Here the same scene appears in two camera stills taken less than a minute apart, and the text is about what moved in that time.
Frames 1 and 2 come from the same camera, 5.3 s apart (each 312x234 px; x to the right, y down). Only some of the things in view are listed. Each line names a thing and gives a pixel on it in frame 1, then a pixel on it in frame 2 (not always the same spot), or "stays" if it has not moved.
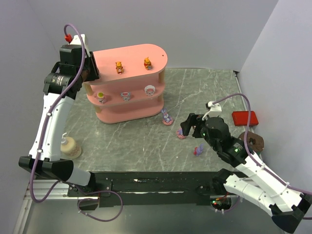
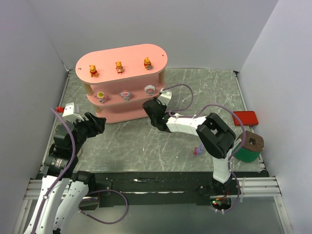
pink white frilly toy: x=149 y=89 stays
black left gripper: x=93 y=67 -> x=90 y=125
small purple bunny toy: x=198 y=150 stays
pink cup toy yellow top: x=101 y=99 stays
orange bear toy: x=147 y=63 stays
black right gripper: x=196 y=121 -> x=153 y=112
